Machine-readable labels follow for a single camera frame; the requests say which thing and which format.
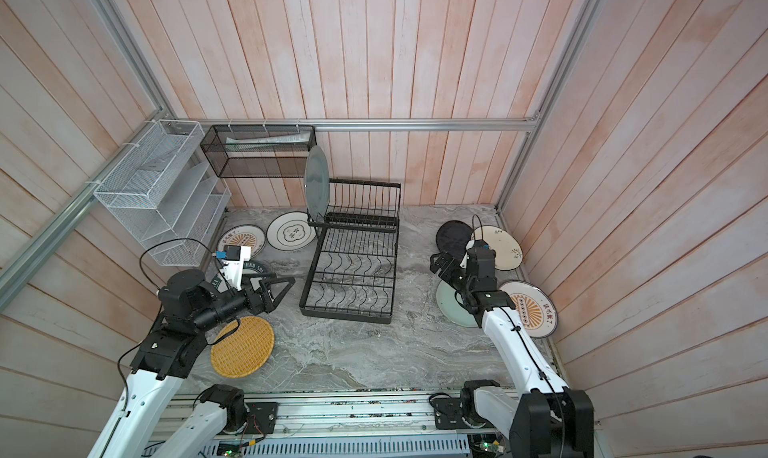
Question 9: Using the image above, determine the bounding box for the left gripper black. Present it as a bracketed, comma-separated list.
[192, 271, 296, 331]

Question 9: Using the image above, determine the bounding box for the cream floral plate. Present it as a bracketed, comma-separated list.
[466, 225, 523, 271]

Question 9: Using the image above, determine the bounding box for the black wire dish rack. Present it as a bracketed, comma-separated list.
[299, 179, 401, 325]

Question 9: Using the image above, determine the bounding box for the large teal green plate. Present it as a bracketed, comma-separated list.
[304, 146, 330, 223]

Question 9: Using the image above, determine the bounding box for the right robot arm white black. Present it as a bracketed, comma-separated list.
[430, 240, 595, 457]

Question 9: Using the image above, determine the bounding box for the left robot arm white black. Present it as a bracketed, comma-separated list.
[90, 269, 295, 457]

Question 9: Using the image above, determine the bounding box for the dark green rim plate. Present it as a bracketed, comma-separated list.
[212, 261, 272, 292]

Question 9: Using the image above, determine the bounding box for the light green flower plate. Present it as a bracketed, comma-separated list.
[435, 281, 478, 328]

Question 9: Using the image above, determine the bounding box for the black round plate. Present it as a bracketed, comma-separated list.
[435, 220, 473, 262]

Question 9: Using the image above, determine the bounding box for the orange sunburst plate left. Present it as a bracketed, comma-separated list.
[217, 225, 267, 256]

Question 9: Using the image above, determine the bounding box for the orange sunburst plate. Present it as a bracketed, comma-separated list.
[500, 280, 559, 339]
[217, 225, 267, 256]

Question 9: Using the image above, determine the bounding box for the white plate black outline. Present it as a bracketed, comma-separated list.
[266, 211, 316, 251]

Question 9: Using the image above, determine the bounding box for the yellow woven round mat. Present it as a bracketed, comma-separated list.
[210, 317, 275, 379]

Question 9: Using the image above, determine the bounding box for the orange sunburst plate right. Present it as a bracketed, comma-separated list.
[500, 280, 559, 339]

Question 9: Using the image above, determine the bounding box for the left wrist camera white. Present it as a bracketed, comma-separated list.
[215, 245, 252, 291]

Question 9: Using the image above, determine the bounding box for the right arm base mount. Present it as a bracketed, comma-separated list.
[427, 380, 500, 430]

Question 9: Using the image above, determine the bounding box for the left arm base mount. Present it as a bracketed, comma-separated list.
[193, 384, 279, 436]

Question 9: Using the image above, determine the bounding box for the white wire mesh shelf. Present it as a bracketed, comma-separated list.
[95, 120, 231, 268]

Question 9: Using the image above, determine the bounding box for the black mesh wall basket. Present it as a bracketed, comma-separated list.
[201, 124, 317, 179]

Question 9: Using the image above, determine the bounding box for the aluminium front rail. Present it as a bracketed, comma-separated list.
[101, 388, 601, 444]

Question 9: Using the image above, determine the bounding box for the horizontal aluminium wall rail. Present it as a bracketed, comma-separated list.
[167, 118, 538, 133]

